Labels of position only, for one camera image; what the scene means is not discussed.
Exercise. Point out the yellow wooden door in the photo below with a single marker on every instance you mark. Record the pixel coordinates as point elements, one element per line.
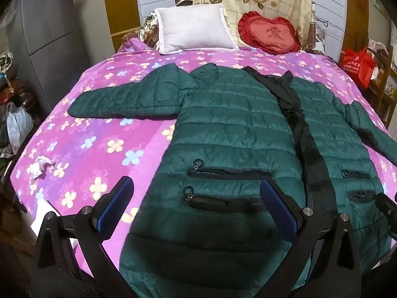
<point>122,6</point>

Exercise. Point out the red heart-shaped cushion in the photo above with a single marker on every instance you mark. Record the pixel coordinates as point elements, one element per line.
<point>273,34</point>

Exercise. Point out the purple floral bed sheet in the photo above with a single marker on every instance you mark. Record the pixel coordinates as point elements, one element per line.
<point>93,130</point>

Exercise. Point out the brown floral blanket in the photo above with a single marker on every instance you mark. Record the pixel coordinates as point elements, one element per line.
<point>149,28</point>

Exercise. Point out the dark green puffer jacket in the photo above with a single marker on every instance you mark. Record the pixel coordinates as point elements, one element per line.
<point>232,124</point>

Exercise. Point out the wooden shelf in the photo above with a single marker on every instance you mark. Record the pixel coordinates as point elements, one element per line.
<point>386,77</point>

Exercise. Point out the orange wooden door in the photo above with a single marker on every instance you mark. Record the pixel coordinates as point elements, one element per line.
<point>355,12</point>

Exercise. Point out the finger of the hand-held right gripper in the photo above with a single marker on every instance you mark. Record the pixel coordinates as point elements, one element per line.
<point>387,206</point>

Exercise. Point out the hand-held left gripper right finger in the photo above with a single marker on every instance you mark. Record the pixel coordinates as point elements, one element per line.
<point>279,211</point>

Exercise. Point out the crumpled white tissue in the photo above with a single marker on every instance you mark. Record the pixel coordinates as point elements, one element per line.
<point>38,166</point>

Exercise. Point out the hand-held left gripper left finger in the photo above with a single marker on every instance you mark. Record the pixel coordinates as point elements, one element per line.
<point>116,206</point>

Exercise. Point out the white pillow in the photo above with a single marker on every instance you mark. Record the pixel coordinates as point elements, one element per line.
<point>192,28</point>

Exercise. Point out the white plastic bag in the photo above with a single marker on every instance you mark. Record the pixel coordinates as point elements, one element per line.
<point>18,124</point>

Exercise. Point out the grey cabinet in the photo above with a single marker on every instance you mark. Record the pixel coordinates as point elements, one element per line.
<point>52,21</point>

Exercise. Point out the red gift bag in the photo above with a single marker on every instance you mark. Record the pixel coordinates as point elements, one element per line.
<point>356,65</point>

